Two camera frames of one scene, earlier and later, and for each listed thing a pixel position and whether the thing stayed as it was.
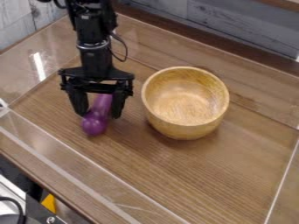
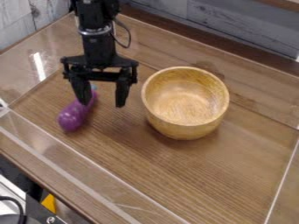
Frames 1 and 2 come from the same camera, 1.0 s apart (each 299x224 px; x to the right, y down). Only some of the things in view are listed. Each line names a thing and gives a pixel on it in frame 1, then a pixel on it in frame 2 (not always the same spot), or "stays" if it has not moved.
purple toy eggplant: (95, 122) → (73, 115)
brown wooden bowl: (186, 101) stays
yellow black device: (49, 203) stays
